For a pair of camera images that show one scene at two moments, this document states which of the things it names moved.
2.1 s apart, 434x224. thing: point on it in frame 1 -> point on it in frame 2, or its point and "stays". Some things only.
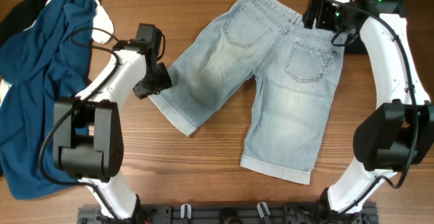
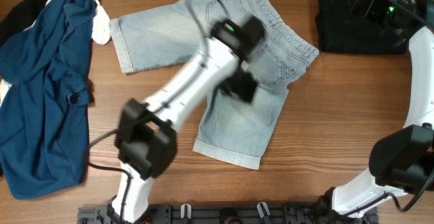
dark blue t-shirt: x=45 y=61 stays
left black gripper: x=165 y=81 -> x=243 y=85
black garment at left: x=22 y=13 stays
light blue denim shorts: x=297 y=65 -> x=176 y=31
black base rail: x=308 y=213 stays
